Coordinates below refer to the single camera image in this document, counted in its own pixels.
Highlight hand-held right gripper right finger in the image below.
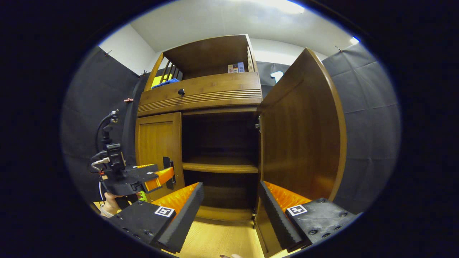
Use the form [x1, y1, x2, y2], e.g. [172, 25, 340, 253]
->
[257, 180, 359, 251]

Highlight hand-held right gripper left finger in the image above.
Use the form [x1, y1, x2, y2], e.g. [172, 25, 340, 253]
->
[108, 182, 205, 254]

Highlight black door handle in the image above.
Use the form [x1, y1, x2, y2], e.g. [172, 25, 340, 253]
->
[163, 157, 176, 190]

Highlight wooden shoe cabinet door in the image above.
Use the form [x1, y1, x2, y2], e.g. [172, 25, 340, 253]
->
[254, 48, 347, 258]
[135, 112, 185, 201]

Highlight wooden cabinet drawer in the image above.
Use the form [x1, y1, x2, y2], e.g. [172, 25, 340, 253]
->
[137, 72, 263, 117]

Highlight wooden inner shelf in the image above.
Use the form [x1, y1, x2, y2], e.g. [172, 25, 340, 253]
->
[182, 157, 259, 174]

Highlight blue cloth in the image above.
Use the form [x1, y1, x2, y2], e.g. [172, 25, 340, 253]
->
[151, 78, 180, 89]

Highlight black backdrop cloth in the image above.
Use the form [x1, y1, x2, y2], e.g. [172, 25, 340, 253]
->
[61, 45, 401, 215]

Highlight large ceiling light panel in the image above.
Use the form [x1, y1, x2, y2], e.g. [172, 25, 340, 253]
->
[265, 0, 305, 14]

